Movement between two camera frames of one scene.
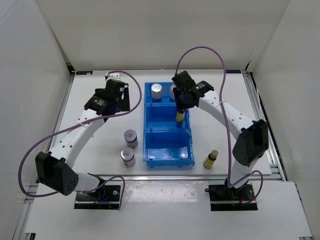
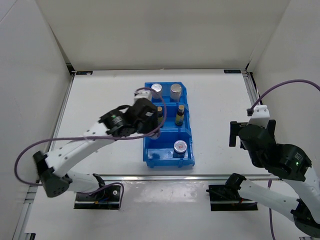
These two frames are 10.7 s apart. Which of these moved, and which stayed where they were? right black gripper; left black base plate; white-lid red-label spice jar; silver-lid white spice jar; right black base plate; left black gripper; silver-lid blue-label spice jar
Moved: white-lid red-label spice jar; right black gripper; left black gripper
Stayed: left black base plate; silver-lid blue-label spice jar; silver-lid white spice jar; right black base plate
